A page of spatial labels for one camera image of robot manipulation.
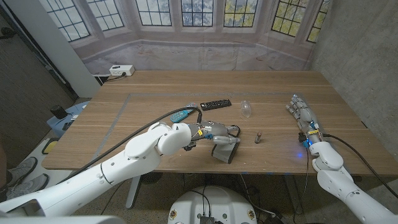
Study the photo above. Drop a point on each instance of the black round fan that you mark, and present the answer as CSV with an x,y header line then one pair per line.
x,y
151,178

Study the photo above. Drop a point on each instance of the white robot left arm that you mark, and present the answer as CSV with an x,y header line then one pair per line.
x,y
124,161

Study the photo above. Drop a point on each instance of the black cylinder speaker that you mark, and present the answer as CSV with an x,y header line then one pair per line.
x,y
58,112

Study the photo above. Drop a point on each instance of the clear drinking glass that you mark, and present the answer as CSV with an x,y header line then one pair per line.
x,y
246,109

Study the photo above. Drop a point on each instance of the printed window backdrop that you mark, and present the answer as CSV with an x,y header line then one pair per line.
x,y
199,56

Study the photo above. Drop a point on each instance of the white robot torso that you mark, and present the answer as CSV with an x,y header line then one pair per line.
x,y
214,202

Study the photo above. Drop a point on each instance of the black power adapter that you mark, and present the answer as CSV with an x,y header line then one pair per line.
x,y
276,219

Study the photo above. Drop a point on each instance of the grey metal table leg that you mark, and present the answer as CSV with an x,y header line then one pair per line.
x,y
293,194
133,193

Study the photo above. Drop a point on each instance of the light blue floor mat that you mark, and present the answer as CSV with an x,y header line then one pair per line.
x,y
77,112

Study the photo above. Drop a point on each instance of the grey sneaker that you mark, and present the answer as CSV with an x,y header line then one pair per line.
x,y
31,186
23,168

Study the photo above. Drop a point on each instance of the white power strip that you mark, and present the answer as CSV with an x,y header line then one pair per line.
x,y
121,70

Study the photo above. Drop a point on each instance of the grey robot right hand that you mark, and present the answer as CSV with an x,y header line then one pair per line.
x,y
306,116

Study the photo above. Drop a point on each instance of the teal toy flip phone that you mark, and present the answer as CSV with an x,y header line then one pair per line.
x,y
178,116

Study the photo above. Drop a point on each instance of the grey combination lock box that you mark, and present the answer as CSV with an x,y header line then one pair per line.
x,y
224,154

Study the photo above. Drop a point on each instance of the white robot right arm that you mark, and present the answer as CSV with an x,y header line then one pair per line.
x,y
345,189

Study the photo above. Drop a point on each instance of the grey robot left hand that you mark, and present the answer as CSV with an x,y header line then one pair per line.
x,y
213,129

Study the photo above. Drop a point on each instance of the black TV remote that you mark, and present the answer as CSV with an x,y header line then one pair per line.
x,y
215,104

